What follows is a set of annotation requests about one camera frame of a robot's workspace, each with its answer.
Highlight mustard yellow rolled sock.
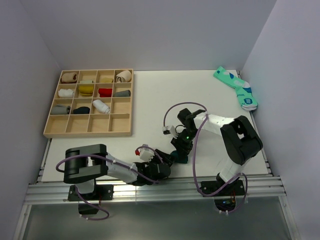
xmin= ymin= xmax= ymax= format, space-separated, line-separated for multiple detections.
xmin=78 ymin=85 xmax=94 ymax=97

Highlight beige rolled sock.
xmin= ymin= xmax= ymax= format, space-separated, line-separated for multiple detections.
xmin=60 ymin=72 xmax=78 ymax=84

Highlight white sock black stripes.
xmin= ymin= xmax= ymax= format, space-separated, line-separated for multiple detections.
xmin=92 ymin=99 xmax=110 ymax=114

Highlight red rolled sock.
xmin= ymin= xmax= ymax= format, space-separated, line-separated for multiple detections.
xmin=98 ymin=88 xmax=113 ymax=98

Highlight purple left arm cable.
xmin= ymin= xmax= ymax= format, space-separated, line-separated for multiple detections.
xmin=55 ymin=144 xmax=166 ymax=221

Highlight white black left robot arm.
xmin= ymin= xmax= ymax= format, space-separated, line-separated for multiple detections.
xmin=55 ymin=144 xmax=177 ymax=200

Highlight mint green patterned sock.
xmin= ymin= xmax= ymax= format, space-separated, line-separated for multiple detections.
xmin=213 ymin=66 xmax=258 ymax=112

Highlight pale green rolled sock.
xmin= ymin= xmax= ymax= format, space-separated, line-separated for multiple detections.
xmin=79 ymin=79 xmax=94 ymax=84

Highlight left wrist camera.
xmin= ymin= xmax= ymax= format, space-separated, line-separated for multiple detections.
xmin=134 ymin=144 xmax=155 ymax=162

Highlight white rolled sock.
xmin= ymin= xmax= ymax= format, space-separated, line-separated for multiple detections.
xmin=58 ymin=88 xmax=75 ymax=99

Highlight cream brown rolled sock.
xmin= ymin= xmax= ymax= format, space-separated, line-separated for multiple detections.
xmin=115 ymin=70 xmax=132 ymax=83

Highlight dark green reindeer sock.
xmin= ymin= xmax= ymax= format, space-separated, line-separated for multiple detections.
xmin=170 ymin=150 xmax=189 ymax=164

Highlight dark grey rolled sock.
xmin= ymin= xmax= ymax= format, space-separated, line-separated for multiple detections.
xmin=113 ymin=90 xmax=131 ymax=98

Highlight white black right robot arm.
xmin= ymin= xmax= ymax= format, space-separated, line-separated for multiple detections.
xmin=171 ymin=108 xmax=263 ymax=195

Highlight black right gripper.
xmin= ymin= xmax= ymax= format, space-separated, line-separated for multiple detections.
xmin=171 ymin=128 xmax=201 ymax=161

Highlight wooden compartment tray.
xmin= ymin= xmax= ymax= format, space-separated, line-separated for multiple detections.
xmin=43 ymin=69 xmax=134 ymax=139

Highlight dark navy rolled sock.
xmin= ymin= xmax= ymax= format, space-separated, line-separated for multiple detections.
xmin=72 ymin=106 xmax=90 ymax=115

